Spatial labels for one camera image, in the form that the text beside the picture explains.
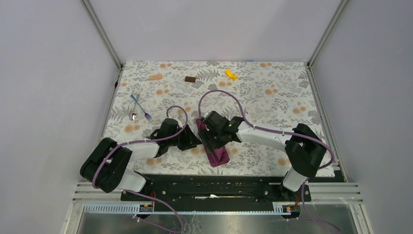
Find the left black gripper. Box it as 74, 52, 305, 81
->
168, 123, 202, 150

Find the purple cloth napkin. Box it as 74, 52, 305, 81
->
195, 118, 230, 167

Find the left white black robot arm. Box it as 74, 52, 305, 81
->
79, 118, 202, 200

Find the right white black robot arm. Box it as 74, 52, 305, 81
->
196, 111, 327, 201

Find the floral patterned table mat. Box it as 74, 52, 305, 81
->
103, 61, 335, 177

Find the brown toy block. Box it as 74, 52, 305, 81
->
184, 76, 196, 83

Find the orange toy block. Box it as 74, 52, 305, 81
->
149, 73, 163, 81

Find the yellow toy piece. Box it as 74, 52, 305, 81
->
225, 69, 238, 81

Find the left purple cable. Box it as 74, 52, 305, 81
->
92, 105, 189, 233

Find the purple cable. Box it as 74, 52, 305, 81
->
92, 105, 189, 233
197, 90, 341, 233

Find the white slotted cable duct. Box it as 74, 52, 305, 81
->
84, 202, 293, 215

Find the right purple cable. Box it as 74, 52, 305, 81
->
197, 90, 341, 233

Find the left aluminium frame post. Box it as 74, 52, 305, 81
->
80, 0, 125, 69

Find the aluminium frame post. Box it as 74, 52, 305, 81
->
80, 0, 125, 69
307, 0, 350, 68

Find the right aluminium frame post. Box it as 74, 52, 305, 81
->
307, 0, 350, 68

